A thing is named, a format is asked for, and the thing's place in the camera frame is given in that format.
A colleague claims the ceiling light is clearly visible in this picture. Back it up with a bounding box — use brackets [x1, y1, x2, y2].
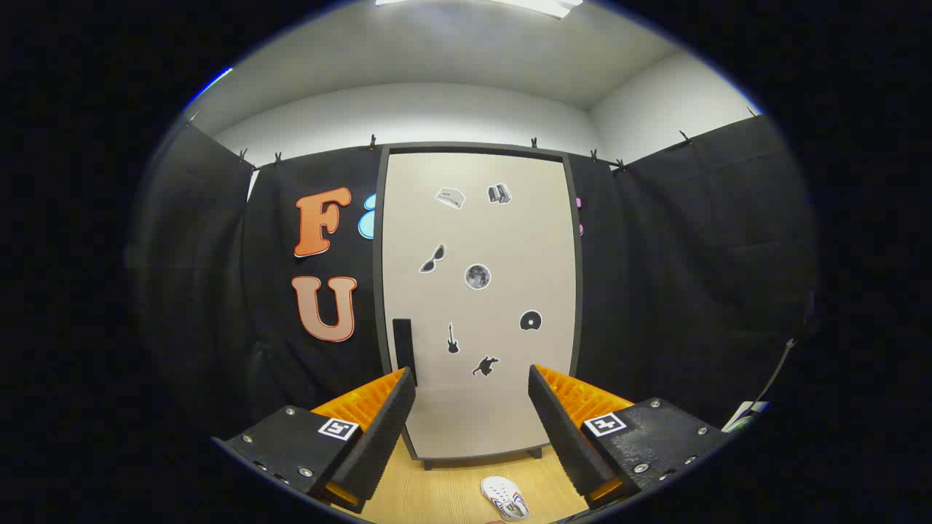
[375, 0, 585, 20]

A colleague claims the white striped canvas shoe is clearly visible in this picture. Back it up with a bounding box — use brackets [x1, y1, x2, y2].
[481, 476, 531, 522]

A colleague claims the dark grey shoe cabinet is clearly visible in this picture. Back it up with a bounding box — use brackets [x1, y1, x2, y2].
[373, 142, 585, 471]

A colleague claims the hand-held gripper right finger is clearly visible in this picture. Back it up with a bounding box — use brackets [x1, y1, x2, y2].
[528, 364, 732, 510]

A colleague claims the beige shoe cabinet door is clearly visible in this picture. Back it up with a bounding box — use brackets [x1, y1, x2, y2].
[382, 151, 580, 461]

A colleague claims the black backdrop cloth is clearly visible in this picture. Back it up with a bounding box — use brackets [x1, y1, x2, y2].
[127, 113, 820, 437]

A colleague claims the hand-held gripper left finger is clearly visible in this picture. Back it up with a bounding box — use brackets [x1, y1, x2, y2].
[211, 366, 417, 514]

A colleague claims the row of black clips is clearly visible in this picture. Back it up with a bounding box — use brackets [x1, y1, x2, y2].
[186, 108, 759, 172]

